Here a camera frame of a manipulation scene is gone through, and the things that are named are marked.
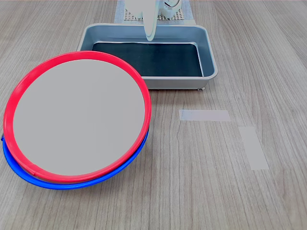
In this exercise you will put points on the steel tray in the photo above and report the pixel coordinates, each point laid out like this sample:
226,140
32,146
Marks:
207,55

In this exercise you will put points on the pale perforated base plate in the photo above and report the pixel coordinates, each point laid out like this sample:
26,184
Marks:
178,15

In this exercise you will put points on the red-rimmed round white plate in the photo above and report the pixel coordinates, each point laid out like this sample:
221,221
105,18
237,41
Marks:
79,117

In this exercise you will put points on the black mat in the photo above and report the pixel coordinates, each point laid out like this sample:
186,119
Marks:
148,60

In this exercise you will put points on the translucent tape strip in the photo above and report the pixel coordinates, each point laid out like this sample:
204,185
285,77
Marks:
204,115
254,148

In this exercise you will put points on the blue-rimmed round white plate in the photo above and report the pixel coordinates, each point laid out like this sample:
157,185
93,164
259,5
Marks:
60,187

